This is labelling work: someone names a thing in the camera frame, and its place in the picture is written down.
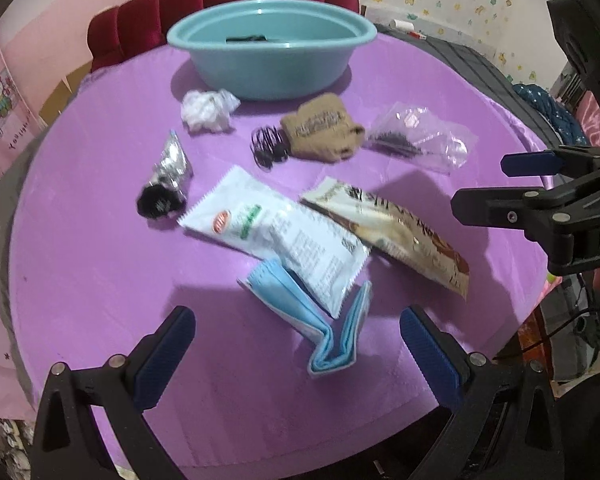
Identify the silver foil packet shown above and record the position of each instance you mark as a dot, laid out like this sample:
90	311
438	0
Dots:
172	162

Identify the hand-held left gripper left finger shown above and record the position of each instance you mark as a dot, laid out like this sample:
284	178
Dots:
162	360

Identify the teal plastic basin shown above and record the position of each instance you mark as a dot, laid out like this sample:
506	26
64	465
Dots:
275	55

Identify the clear plastic bag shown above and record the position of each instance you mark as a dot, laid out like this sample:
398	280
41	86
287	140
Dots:
420	137

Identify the brown knit sock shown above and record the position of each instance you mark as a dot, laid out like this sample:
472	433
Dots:
320	130

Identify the black fuzzy scrunchie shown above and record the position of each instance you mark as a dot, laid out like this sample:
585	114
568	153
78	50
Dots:
157	202

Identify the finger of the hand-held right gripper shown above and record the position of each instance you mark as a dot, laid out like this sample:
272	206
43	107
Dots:
530	163
490	207

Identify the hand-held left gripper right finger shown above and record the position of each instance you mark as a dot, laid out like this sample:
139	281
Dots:
430	355

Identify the purple tablecloth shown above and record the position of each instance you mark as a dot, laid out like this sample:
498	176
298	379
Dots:
105	270

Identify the blue face mask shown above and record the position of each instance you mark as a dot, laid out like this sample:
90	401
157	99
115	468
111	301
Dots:
305	310

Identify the red marker pen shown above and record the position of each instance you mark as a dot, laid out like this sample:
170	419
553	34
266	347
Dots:
416	35

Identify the crumpled white tissue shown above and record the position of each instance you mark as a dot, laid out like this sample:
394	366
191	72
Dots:
207	110

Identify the white snack packet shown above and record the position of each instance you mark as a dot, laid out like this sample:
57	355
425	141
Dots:
280	237

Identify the beige brown snack packet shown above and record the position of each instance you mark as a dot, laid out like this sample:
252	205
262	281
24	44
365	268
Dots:
405	237

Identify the black item in basin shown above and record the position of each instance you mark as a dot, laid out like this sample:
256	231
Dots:
247	38

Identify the cardboard box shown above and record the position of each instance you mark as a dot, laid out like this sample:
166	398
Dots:
62	92

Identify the pink cartoon cat curtain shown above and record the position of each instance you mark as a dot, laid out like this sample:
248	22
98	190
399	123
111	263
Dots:
0	125

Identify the pink satin cloth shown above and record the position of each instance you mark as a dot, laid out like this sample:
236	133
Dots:
594	120

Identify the red velvet sofa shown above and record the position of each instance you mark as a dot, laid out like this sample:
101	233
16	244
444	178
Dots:
145	15

